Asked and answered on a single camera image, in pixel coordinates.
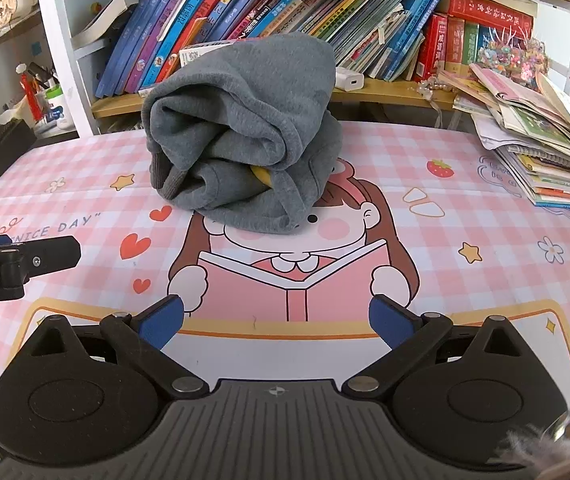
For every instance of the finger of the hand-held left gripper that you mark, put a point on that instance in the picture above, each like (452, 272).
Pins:
(50, 255)

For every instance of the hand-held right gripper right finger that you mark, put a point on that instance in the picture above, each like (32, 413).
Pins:
(390, 322)

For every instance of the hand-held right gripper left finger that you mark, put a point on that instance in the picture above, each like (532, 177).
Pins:
(160, 322)

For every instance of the grey hoodie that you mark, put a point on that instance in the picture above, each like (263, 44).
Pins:
(245, 125)

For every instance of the pink checked cartoon desk mat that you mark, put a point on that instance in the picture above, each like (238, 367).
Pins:
(465, 270)

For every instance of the white plastic bottle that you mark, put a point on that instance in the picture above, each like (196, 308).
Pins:
(60, 110)

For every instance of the white and wood bookshelf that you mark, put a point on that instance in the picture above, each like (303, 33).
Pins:
(115, 105)

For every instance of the pen holder with pens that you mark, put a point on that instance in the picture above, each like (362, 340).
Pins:
(35, 90)

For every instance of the furry grey cuff with bell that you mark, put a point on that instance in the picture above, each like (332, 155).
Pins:
(555, 440)

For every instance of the stack of pastel booklets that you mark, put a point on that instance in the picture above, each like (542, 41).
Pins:
(540, 135)

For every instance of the white leaning book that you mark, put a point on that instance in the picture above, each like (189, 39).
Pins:
(102, 20)

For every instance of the white charger plug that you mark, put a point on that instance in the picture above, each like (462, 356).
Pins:
(350, 80)

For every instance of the white and orange carton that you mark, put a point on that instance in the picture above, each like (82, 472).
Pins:
(200, 55)

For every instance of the colourful bead ornament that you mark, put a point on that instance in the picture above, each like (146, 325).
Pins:
(512, 55)

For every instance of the red thick dictionaries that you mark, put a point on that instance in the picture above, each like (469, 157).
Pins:
(485, 12)

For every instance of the row of colourful books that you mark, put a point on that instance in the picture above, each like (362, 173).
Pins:
(275, 10)

